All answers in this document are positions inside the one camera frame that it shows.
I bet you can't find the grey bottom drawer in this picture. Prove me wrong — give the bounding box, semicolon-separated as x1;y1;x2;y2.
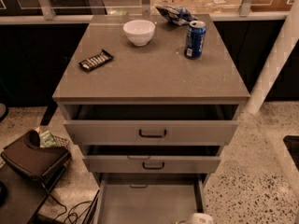
93;174;206;224

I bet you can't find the grey middle drawer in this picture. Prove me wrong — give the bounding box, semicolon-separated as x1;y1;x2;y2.
83;146;221;174

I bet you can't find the white bowl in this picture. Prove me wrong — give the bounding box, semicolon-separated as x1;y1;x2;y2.
123;20;155;46

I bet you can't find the grey top drawer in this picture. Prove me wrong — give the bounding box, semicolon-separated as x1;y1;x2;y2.
64;105;237;146

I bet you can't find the wire basket with green packet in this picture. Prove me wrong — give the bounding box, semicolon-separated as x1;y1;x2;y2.
36;127;70;149

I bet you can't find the grey drawer cabinet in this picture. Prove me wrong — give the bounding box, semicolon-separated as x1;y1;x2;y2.
51;13;251;224

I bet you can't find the white diagonal post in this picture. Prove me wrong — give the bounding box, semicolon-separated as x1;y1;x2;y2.
245;0;299;114

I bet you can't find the blue white chip bag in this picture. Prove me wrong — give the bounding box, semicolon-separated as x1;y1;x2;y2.
155;6;197;25

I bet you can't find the black snack bar packet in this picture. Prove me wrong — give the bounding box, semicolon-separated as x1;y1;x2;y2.
78;49;114;72

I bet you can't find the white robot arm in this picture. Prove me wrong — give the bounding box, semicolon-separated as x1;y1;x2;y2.
186;213;214;224

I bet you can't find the blue soda can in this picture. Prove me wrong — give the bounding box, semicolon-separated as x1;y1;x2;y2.
184;21;206;59

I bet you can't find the black folded device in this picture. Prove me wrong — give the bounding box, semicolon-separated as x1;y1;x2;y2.
1;130;71;183

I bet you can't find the grey drawer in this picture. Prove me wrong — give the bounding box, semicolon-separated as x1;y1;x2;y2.
93;174;206;224
64;105;237;146
83;146;221;174

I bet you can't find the black side table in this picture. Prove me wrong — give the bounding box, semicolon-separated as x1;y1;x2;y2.
0;164;66;224

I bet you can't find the black cable on floor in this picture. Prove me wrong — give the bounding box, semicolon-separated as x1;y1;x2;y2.
41;184;98;224

